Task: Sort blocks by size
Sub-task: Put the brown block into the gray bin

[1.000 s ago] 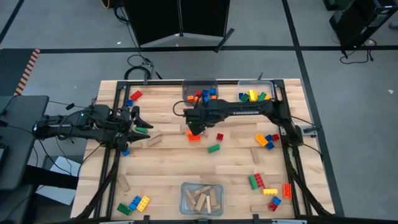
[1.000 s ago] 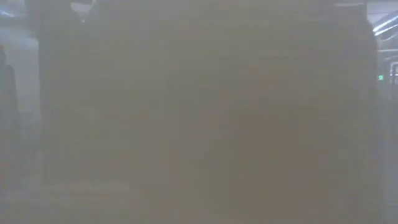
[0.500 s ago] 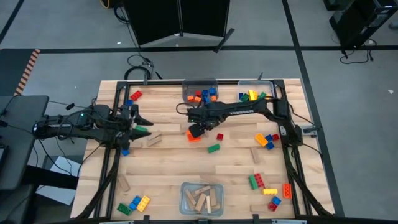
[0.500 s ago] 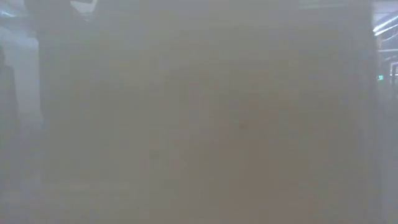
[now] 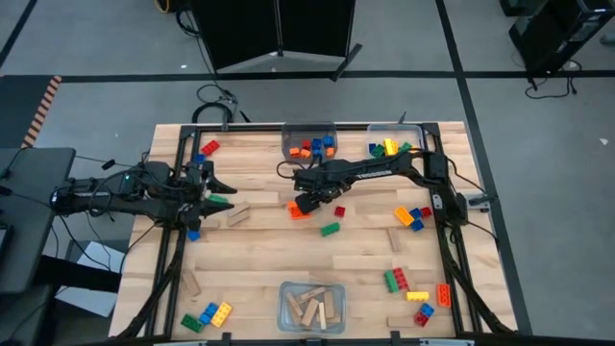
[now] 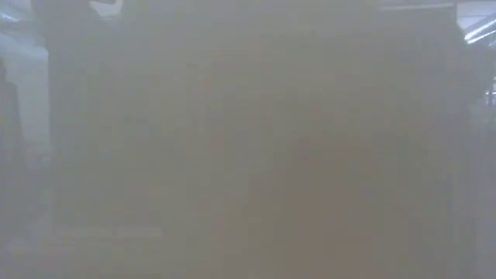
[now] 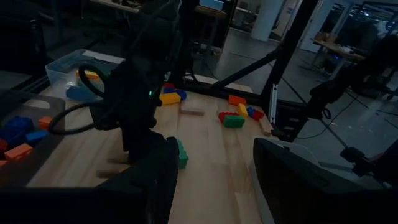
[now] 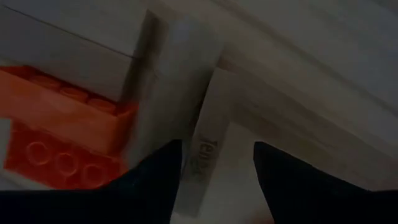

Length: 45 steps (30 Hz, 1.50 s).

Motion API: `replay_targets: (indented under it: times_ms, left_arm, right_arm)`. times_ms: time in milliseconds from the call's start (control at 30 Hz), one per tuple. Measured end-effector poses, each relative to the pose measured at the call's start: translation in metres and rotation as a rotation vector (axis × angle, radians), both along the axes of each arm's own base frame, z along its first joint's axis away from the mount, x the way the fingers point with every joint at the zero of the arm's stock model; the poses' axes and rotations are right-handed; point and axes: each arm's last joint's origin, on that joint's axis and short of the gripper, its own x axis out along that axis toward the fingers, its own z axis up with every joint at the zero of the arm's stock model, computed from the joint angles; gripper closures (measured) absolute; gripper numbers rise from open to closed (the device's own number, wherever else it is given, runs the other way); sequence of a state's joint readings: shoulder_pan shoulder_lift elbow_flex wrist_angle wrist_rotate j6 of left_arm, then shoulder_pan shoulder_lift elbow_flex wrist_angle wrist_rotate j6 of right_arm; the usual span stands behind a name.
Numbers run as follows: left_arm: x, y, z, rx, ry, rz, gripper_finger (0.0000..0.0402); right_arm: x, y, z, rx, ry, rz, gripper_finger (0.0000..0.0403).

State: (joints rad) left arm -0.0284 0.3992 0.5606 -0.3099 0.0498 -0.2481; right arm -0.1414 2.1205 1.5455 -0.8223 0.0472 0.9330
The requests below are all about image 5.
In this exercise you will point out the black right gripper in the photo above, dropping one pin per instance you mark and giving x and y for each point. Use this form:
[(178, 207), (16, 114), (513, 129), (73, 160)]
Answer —
[(322, 180)]

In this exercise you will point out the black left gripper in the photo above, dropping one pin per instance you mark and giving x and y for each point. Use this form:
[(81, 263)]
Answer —
[(168, 180)]

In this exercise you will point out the small blue toy brick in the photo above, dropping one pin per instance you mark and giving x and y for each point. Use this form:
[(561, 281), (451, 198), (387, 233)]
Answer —
[(317, 153), (328, 140), (317, 143), (205, 318), (427, 310), (415, 213), (200, 158), (417, 225), (193, 235)]

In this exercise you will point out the small orange toy brick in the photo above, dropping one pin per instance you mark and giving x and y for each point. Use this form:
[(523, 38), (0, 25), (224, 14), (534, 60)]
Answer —
[(305, 153), (330, 151), (294, 152)]

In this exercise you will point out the small red toy brick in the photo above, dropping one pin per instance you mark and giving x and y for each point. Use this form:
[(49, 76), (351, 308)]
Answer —
[(426, 212), (306, 144), (421, 318), (339, 211)]

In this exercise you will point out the yellow toy brick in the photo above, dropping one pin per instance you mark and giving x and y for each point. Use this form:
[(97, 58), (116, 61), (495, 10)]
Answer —
[(390, 146), (403, 216), (222, 314), (418, 296)]

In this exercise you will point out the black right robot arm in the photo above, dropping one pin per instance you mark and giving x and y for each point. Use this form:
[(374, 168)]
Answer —
[(384, 170)]

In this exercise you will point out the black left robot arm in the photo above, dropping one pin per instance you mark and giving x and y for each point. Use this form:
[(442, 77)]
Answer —
[(96, 204)]

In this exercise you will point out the dark grey translucent bin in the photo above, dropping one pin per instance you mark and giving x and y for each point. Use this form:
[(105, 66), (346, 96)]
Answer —
[(298, 132)]

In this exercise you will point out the pale blue translucent bin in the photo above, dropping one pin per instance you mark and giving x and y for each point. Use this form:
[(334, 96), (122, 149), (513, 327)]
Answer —
[(340, 300)]

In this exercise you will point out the clear plastic bin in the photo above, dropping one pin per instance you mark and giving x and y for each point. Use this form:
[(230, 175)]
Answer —
[(413, 132)]

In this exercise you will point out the white floor sheet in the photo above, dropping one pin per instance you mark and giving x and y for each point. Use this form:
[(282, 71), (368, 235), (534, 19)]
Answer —
[(86, 300)]

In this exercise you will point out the black side desk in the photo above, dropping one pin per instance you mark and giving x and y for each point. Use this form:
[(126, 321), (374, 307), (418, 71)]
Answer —
[(29, 240)]

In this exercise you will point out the black mat striped edge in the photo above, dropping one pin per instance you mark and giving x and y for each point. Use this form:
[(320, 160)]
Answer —
[(19, 110)]

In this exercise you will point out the black equipment rack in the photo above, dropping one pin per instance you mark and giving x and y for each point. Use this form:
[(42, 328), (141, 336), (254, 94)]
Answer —
[(552, 33)]

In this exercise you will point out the black aluminium table frame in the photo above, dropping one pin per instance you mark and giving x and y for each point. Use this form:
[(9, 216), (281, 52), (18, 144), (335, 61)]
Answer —
[(259, 127)]

